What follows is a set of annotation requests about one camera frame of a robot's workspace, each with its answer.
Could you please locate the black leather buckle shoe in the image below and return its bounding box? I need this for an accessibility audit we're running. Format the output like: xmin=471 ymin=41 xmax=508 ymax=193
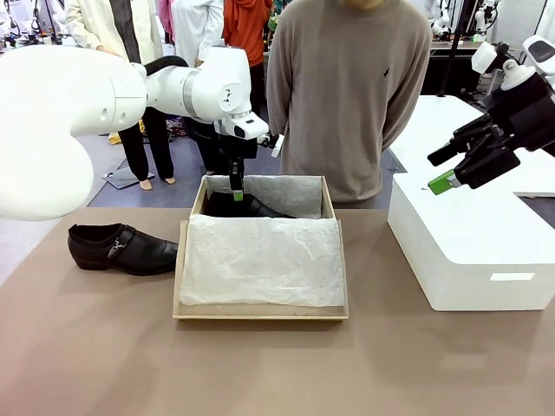
xmin=67 ymin=223 xmax=180 ymax=276
xmin=203 ymin=192 xmax=300 ymax=219

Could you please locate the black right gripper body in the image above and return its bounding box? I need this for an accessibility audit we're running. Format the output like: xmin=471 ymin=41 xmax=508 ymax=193
xmin=487 ymin=73 xmax=555 ymax=153

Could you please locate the bystander in cream jacket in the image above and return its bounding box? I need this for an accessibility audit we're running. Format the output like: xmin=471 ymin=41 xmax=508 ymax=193
xmin=64 ymin=0 xmax=178 ymax=192

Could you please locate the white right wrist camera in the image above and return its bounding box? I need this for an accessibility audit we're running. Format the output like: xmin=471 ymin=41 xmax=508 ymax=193
xmin=471 ymin=42 xmax=509 ymax=75

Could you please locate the white tissue wrapping paper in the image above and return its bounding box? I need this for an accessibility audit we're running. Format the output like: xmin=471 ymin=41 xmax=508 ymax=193
xmin=179 ymin=175 xmax=347 ymax=309

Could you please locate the bystander in white shirt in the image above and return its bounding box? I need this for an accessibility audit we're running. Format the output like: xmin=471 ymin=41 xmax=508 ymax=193
xmin=171 ymin=0 xmax=231 ymax=175

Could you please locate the black vertical pole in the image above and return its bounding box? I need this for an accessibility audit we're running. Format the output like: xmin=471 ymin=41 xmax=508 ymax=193
xmin=436 ymin=0 xmax=464 ymax=98

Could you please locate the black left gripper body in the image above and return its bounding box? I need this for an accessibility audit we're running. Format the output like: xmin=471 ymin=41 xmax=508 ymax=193
xmin=216 ymin=133 xmax=260 ymax=172

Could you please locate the person in taupe sweater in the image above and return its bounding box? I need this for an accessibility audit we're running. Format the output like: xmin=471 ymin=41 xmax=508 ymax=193
xmin=264 ymin=0 xmax=434 ymax=209

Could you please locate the white side table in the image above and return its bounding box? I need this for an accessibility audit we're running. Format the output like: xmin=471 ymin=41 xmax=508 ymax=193
xmin=388 ymin=94 xmax=555 ymax=198

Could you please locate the bystander in orange top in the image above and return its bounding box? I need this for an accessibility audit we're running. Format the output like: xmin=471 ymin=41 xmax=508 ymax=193
xmin=222 ymin=0 xmax=275 ymax=120

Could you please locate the brown cardboard shoe box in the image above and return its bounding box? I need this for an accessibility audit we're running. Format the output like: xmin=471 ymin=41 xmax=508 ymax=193
xmin=172 ymin=174 xmax=350 ymax=322

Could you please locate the patterned clothes pile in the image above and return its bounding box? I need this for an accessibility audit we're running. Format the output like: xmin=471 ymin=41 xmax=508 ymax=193
xmin=166 ymin=117 xmax=188 ymax=143

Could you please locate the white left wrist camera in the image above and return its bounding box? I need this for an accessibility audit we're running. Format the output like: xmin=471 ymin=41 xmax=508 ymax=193
xmin=259 ymin=133 xmax=286 ymax=159

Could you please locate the grey flat floor board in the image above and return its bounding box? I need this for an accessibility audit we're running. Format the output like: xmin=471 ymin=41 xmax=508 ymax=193
xmin=101 ymin=166 xmax=156 ymax=190

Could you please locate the white foam storage box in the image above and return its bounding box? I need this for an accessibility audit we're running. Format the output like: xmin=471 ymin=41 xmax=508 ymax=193
xmin=387 ymin=172 xmax=555 ymax=312

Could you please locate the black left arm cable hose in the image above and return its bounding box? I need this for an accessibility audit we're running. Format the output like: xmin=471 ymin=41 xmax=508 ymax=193
xmin=142 ymin=55 xmax=192 ymax=78

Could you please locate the bystander in pink top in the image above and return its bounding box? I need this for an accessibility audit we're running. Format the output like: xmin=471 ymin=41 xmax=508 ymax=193
xmin=157 ymin=0 xmax=176 ymax=47

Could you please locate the black background workbench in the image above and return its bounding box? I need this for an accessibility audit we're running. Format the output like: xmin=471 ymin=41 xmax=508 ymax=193
xmin=427 ymin=39 xmax=498 ymax=95

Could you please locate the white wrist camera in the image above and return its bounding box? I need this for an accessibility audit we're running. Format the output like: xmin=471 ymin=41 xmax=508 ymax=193
xmin=471 ymin=42 xmax=509 ymax=75
xmin=259 ymin=133 xmax=286 ymax=159

